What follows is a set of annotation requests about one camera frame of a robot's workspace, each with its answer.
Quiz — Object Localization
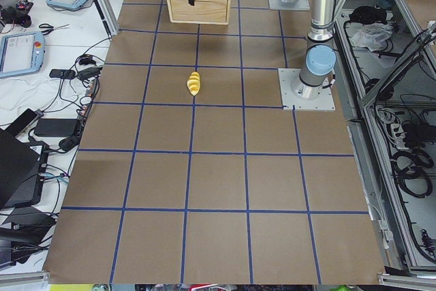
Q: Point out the light wooden drawer cabinet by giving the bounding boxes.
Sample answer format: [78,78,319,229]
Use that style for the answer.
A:
[166,0,231,25]

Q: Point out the yellow toy bread loaf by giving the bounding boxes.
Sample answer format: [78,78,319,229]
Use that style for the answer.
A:
[187,72,201,96]

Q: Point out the blue teach pendant near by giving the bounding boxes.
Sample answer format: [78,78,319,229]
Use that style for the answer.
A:
[1,31,45,78]

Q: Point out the white crumpled cloth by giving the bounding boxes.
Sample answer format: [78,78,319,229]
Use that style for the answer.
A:
[350,23,393,51]

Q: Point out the black power adapter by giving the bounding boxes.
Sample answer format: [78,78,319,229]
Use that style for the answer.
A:
[34,119,78,137]

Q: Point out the black laptop computer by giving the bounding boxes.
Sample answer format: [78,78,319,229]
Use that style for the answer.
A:
[1,130,48,209]

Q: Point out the black handled scissors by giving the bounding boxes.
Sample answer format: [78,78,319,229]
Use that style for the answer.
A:
[38,23,69,35]

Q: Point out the black coiled cables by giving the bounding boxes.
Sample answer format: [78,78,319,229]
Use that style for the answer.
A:
[390,149,433,199]

